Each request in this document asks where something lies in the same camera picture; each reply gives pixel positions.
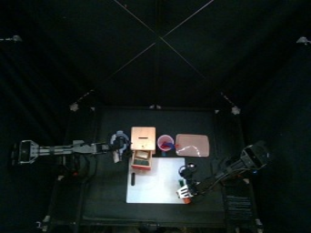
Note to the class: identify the white rectangular mat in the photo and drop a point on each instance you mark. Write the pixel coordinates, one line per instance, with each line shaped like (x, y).
(155, 185)

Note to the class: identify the pink plastic cup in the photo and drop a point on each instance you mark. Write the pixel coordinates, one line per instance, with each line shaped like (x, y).
(166, 142)

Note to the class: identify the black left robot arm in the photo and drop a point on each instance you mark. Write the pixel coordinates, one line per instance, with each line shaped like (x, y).
(52, 149)

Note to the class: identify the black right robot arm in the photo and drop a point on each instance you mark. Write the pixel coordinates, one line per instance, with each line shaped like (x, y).
(243, 162)

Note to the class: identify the grey frame clamp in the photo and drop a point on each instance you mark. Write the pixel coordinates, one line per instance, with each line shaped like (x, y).
(15, 38)
(302, 40)

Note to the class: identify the black marker pen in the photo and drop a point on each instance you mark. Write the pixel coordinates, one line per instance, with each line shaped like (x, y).
(132, 179)

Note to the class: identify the blue red toy utensil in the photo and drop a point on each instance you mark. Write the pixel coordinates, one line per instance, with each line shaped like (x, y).
(167, 146)

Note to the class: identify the black sheet with white print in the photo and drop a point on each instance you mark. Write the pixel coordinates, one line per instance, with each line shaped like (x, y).
(238, 206)

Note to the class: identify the grey frame centre bracket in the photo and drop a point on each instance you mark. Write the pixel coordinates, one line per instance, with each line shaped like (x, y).
(154, 106)

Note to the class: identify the wooden drawer cabinet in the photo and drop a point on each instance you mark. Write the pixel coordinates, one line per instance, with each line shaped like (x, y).
(143, 138)

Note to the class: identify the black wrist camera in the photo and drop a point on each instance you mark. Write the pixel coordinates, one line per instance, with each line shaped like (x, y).
(187, 170)

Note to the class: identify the grey table corner bracket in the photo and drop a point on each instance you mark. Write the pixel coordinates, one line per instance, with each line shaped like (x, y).
(43, 224)
(258, 225)

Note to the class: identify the grey frame corner bracket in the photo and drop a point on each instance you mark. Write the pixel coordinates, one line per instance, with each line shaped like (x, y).
(235, 110)
(74, 106)

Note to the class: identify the pink cutting board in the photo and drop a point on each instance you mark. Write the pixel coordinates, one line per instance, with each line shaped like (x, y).
(192, 145)

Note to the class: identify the open wooden drawer red front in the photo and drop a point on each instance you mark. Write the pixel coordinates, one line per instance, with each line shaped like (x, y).
(142, 160)

